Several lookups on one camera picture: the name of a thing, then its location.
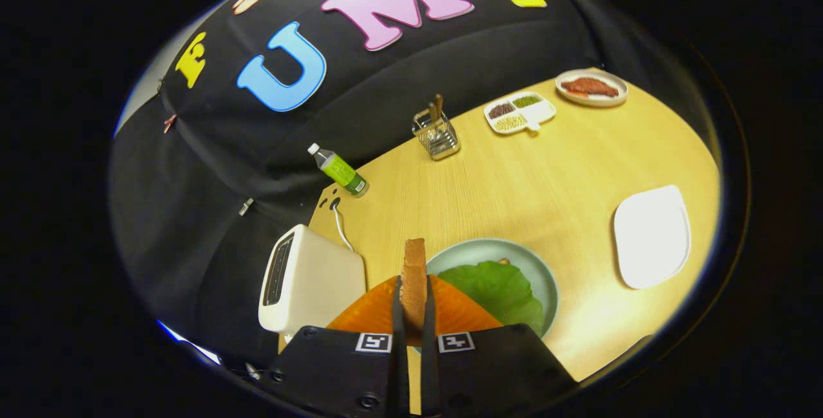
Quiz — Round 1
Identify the green lettuce leaf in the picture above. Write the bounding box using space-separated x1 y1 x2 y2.
437 260 546 336

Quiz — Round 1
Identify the wire utensil basket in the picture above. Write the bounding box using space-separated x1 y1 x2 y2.
412 109 461 161

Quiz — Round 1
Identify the green label plastic bottle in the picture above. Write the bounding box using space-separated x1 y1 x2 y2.
307 143 370 199

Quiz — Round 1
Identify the white toaster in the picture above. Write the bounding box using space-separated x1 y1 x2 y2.
258 224 367 343

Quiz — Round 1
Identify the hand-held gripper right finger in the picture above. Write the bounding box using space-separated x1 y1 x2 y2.
421 275 577 417

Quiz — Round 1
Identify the white toaster cable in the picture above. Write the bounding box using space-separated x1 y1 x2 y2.
331 203 356 253

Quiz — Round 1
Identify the white divided dish with beans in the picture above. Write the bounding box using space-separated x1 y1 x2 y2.
484 91 557 135

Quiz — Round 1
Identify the brown steak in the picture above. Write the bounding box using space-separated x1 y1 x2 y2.
561 77 619 98

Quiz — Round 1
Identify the round plate with steak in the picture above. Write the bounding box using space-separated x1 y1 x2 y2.
556 69 629 108

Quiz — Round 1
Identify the white square plate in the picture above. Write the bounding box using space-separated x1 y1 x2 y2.
613 185 692 290

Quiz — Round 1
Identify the pale green round plate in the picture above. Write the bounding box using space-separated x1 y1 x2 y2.
426 238 560 340

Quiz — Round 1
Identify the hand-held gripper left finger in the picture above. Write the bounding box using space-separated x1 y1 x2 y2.
264 275 410 418

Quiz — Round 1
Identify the toasted bread slice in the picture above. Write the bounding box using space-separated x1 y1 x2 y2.
400 238 428 347

